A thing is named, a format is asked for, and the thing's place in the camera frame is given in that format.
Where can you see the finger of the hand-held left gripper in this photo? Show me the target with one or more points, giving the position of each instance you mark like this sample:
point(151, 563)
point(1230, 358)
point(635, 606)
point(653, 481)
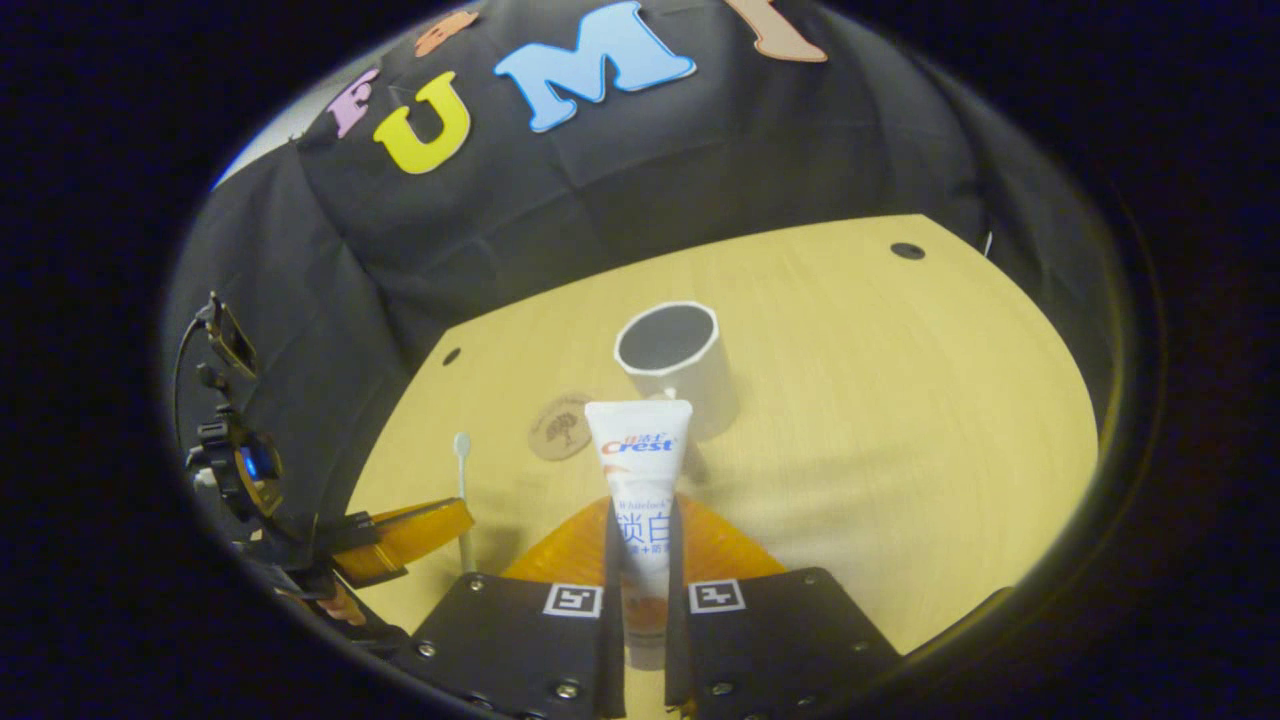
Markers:
point(420, 530)

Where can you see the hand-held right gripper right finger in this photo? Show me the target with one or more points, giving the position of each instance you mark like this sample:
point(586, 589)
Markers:
point(770, 650)

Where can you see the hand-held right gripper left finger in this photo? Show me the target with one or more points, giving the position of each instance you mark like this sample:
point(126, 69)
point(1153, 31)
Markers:
point(520, 650)

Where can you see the white toothbrush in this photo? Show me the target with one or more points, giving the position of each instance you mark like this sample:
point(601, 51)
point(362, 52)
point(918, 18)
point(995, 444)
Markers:
point(462, 470)

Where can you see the round wooden coaster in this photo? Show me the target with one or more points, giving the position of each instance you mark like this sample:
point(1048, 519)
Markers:
point(560, 428)

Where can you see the white toothpaste tube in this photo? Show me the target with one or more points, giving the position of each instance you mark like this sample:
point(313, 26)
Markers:
point(640, 470)

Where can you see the black backdrop cloth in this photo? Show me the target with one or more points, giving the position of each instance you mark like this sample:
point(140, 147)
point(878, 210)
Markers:
point(600, 200)

